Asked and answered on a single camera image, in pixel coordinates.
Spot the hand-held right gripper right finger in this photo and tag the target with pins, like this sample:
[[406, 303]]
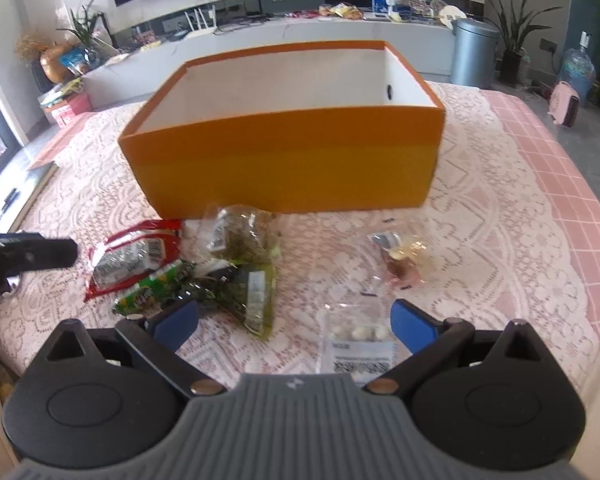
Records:
[[411, 324]]

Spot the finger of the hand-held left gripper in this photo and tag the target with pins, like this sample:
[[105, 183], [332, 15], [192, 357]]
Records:
[[35, 255]]

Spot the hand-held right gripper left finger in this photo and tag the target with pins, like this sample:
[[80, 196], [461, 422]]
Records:
[[176, 319]]

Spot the bright green snack packet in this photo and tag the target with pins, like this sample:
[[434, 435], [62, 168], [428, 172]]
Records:
[[150, 290]]

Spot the clear packet of white balls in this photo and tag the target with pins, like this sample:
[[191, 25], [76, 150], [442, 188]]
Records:
[[355, 335]]

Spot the small clear packet brown snack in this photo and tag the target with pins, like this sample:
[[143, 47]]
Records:
[[402, 260]]

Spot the dark green snack packet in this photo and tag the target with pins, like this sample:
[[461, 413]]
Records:
[[240, 295]]

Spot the red sausage packet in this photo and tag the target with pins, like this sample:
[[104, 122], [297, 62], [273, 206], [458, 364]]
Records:
[[130, 260]]

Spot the clear packet of green snacks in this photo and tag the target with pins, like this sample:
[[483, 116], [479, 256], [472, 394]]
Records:
[[240, 230]]

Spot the orange cardboard box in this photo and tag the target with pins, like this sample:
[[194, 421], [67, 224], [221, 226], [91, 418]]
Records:
[[290, 170]]

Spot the black notebook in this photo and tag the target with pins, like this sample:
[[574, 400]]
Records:
[[20, 190]]

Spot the pink storage box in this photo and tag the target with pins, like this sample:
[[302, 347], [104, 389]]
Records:
[[70, 109]]

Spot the gold vase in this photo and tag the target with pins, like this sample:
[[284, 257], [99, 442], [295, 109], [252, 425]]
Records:
[[55, 62]]

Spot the blue snack bag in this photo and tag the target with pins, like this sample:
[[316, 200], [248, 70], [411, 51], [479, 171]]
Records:
[[74, 60]]

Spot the dried flowers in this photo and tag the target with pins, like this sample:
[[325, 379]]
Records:
[[30, 45]]

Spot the potted orchid plant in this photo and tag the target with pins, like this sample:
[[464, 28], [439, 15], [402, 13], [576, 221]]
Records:
[[87, 30]]

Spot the pink fan heater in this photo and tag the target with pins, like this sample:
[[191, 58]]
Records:
[[564, 105]]

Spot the grey pedal trash can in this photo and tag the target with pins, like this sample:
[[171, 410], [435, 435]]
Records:
[[474, 55]]

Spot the white router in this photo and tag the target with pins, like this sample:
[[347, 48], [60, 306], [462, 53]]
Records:
[[200, 30]]

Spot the tall potted plant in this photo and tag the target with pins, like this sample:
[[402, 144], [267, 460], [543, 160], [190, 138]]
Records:
[[512, 40]]

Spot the blue water bottle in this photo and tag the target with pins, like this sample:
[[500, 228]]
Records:
[[577, 72]]

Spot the white marble tv cabinet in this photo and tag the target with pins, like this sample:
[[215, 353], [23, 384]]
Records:
[[280, 30]]

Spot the white hand fan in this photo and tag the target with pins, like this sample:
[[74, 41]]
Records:
[[451, 12]]

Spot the yellow snack bags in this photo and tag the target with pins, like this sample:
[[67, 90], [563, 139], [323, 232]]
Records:
[[341, 11]]

